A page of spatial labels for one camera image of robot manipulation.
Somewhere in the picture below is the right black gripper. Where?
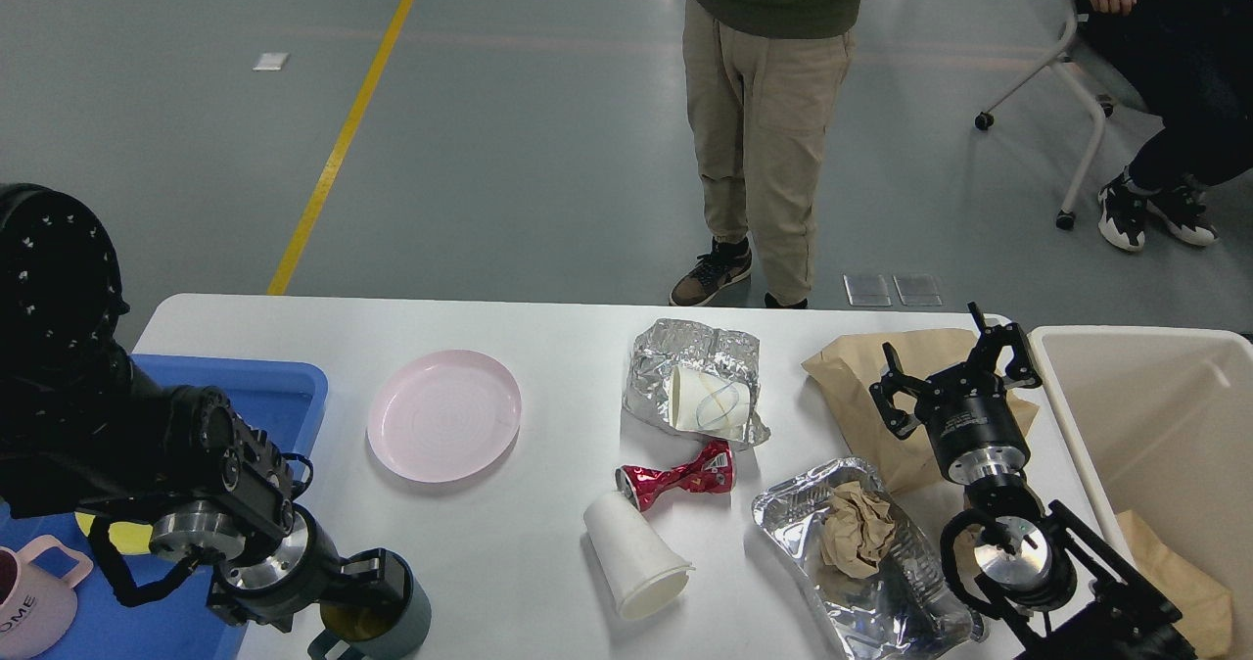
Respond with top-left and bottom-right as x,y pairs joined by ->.
870,302 -> 1042,485

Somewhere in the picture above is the pink HOME mug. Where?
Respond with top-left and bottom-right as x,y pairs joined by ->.
1,535 -> 95,659

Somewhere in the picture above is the blue plastic tray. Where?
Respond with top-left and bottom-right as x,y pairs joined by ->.
3,344 -> 328,659

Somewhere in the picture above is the beige plastic bin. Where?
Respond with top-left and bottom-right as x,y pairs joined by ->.
1029,326 -> 1252,659

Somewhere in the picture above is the pink plate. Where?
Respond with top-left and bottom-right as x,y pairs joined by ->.
366,351 -> 523,485

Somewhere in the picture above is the dark teal mug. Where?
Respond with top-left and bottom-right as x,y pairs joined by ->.
307,557 -> 434,659

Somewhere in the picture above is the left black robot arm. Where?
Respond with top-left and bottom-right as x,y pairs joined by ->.
1,183 -> 419,632

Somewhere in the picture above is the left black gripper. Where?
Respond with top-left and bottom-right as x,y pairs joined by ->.
205,503 -> 408,632

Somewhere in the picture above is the crumpled aluminium foil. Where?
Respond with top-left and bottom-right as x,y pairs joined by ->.
621,319 -> 771,450

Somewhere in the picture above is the crushed paper cup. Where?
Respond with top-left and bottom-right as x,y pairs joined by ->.
670,366 -> 751,442

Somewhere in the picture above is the aluminium foil tray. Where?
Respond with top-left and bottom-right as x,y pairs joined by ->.
752,457 -> 980,660

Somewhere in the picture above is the crushed red can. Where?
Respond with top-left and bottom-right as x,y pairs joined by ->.
614,440 -> 737,513

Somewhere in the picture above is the white paper cup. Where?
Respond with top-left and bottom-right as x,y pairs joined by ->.
581,492 -> 694,621

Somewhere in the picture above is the brown paper bag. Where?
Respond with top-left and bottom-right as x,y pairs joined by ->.
803,329 -> 1039,513

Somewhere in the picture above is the clear plastic bottle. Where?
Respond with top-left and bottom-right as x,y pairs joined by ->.
870,520 -> 989,659

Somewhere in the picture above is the person in khaki trousers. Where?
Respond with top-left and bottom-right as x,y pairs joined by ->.
670,0 -> 862,311

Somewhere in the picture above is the brown paper in bin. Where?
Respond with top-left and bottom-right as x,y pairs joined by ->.
1116,511 -> 1234,659

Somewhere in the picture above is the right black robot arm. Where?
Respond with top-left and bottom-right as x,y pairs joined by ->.
870,304 -> 1197,659

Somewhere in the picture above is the crumpled brown paper ball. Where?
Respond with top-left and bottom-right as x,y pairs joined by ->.
819,481 -> 897,580

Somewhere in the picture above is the yellow plate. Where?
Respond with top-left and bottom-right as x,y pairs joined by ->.
74,512 -> 153,556

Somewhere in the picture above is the white office chair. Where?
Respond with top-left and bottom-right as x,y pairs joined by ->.
974,0 -> 1150,230

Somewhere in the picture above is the person in dark trousers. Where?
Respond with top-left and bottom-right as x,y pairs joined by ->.
1078,0 -> 1252,253

